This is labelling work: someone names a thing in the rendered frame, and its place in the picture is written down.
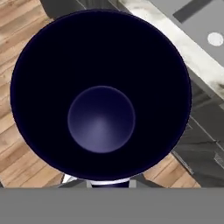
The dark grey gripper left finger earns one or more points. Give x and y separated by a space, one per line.
76 184

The dark blue mug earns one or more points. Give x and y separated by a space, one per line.
101 73

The dark grey cupboard door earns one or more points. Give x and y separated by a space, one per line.
62 7
208 112
201 163

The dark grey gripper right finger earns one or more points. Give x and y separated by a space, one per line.
145 183

